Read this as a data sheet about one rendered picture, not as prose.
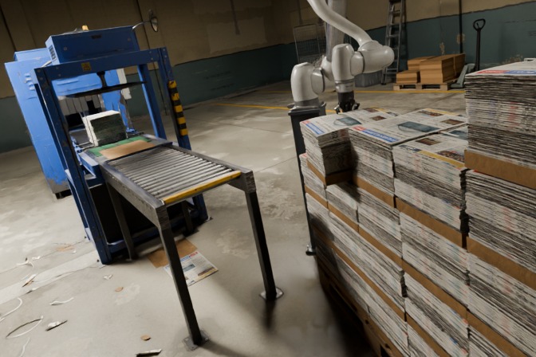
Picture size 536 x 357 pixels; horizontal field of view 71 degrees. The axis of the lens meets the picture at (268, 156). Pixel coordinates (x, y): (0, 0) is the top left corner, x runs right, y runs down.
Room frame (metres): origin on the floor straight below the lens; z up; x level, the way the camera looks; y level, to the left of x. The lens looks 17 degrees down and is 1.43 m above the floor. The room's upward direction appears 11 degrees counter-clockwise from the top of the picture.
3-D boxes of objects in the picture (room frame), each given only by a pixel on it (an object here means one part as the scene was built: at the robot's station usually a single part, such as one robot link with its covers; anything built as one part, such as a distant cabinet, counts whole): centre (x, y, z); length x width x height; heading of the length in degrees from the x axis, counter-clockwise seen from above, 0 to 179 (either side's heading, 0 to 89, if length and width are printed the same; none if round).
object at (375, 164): (1.31, -0.54, 0.95); 0.38 x 0.29 x 0.23; 103
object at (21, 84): (5.54, 2.62, 1.04); 1.51 x 1.30 x 2.07; 32
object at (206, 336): (1.67, 0.56, 0.01); 0.14 x 0.13 x 0.01; 122
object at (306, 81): (2.37, -0.32, 1.17); 0.18 x 0.16 x 0.22; 97
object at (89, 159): (3.21, 1.22, 0.75); 0.70 x 0.65 x 0.10; 32
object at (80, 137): (4.17, 1.82, 0.75); 1.53 x 0.64 x 0.10; 32
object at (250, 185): (2.48, 0.47, 0.74); 1.34 x 0.05 x 0.12; 32
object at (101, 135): (3.70, 1.52, 0.93); 0.38 x 0.30 x 0.26; 32
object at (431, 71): (7.62, -3.55, 0.28); 1.20 x 0.83 x 0.57; 32
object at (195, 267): (2.38, 0.70, 0.00); 0.37 x 0.28 x 0.01; 32
